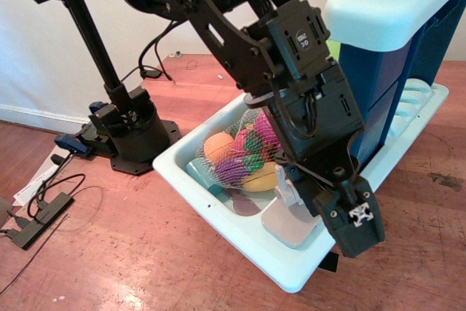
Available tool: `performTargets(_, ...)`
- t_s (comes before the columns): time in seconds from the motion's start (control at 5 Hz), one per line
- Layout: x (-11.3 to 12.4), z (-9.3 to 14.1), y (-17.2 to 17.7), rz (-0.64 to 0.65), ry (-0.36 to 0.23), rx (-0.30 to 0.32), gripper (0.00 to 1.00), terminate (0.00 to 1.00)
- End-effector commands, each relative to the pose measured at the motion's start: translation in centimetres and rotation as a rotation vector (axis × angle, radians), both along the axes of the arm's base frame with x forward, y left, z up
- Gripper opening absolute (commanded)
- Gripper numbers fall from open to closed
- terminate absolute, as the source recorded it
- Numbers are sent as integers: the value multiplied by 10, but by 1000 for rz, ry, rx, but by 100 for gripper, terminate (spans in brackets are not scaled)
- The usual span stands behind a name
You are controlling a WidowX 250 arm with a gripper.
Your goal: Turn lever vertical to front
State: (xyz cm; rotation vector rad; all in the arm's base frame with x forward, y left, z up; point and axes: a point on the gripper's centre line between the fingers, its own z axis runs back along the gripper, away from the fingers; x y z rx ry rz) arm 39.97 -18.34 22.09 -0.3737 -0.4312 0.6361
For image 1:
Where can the grey faucet lever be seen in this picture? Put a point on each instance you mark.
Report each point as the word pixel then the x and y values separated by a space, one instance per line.
pixel 285 190

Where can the grey toy faucet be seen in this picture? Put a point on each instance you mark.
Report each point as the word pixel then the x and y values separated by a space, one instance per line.
pixel 290 225

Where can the blue clamp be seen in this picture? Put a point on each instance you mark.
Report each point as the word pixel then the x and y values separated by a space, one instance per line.
pixel 68 142

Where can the white paper sheet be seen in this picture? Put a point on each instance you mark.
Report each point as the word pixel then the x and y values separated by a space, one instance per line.
pixel 46 169

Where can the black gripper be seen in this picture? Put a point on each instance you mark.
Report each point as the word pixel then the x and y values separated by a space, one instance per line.
pixel 316 120

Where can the black tape piece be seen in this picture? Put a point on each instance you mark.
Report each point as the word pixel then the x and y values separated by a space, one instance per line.
pixel 330 262

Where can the net bag of toy fruit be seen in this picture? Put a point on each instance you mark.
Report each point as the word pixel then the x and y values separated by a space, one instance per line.
pixel 242 156

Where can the purple toy piece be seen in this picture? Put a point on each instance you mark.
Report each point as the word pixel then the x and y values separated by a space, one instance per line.
pixel 242 204

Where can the light blue toy sink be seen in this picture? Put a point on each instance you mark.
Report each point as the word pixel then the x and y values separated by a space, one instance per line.
pixel 289 268

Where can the blue toy shelf unit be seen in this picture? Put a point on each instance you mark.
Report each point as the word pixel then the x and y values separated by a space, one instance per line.
pixel 383 43

